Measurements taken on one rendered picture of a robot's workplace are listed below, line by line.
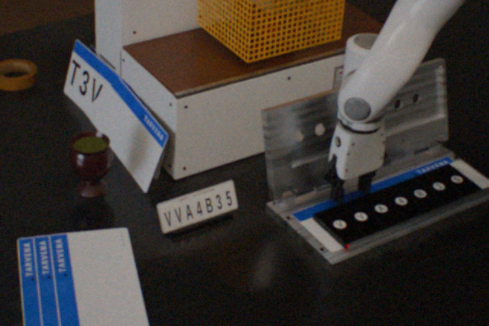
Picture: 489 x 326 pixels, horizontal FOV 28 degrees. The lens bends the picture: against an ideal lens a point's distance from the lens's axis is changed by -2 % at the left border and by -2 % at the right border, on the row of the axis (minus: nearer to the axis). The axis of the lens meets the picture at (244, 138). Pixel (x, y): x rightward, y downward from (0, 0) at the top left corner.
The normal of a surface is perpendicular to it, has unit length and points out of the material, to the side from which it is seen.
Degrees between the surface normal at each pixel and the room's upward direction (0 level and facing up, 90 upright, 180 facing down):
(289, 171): 74
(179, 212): 65
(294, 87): 90
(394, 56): 57
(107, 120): 69
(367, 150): 90
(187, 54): 0
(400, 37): 48
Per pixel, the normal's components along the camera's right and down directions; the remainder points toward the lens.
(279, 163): 0.54, 0.23
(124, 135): -0.80, -0.09
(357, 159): 0.54, 0.48
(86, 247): 0.05, -0.84
